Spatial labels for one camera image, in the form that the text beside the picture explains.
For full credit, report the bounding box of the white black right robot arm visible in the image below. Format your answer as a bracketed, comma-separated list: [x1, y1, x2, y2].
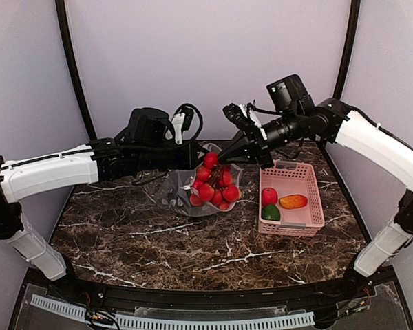
[218, 74, 413, 298]

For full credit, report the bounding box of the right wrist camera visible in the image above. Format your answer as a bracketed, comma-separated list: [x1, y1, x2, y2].
[222, 103, 262, 131]

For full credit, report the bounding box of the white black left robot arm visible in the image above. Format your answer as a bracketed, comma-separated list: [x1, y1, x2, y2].
[0, 104, 203, 300]

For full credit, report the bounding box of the clear zip top bag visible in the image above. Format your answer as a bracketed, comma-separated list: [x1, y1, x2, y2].
[154, 143, 243, 217]

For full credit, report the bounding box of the orange yellow mango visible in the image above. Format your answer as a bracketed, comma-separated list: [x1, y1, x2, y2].
[279, 195, 308, 210]

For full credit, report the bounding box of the black left frame post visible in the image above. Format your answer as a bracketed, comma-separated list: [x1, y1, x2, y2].
[54, 0, 97, 140]

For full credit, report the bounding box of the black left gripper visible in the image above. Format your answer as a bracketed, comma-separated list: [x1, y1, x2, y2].
[136, 138, 209, 171]

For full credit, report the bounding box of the white slotted cable duct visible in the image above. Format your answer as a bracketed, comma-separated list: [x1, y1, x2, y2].
[30, 294, 315, 330]

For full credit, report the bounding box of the black right frame post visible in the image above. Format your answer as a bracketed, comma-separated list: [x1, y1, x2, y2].
[332, 0, 361, 100]

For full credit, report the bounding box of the pink perforated plastic basket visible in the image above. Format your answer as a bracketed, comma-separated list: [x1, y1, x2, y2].
[258, 160, 325, 237]

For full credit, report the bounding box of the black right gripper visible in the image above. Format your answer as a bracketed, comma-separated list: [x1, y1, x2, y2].
[217, 108, 305, 169]

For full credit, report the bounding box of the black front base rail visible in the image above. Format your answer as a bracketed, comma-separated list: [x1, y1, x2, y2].
[12, 267, 412, 329]

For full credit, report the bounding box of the black frame post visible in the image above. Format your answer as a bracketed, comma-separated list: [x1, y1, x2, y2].
[332, 0, 361, 100]
[54, 0, 97, 140]

